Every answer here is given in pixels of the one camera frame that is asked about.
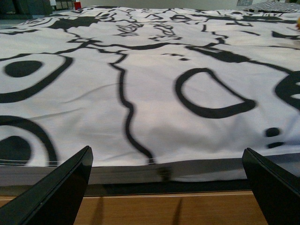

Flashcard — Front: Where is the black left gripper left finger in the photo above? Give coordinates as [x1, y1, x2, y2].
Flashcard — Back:
[0, 146, 93, 225]

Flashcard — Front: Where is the striped pillow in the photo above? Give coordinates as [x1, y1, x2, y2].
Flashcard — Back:
[242, 2, 300, 13]

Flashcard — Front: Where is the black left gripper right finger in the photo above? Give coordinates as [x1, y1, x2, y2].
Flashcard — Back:
[242, 148, 300, 225]

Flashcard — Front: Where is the wooden bed frame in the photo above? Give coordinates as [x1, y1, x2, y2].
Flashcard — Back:
[0, 190, 268, 225]

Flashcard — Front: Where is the red box in background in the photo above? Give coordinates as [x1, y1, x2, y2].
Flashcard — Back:
[74, 1, 82, 10]

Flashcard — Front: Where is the black and white patterned bedsheet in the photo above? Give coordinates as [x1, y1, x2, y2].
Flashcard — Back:
[0, 7, 300, 186]

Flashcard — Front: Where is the yellow plush dinosaur toy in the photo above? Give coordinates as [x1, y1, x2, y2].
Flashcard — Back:
[296, 18, 300, 30]

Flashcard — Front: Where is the dark cabinet in background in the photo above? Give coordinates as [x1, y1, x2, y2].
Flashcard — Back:
[0, 0, 53, 20]

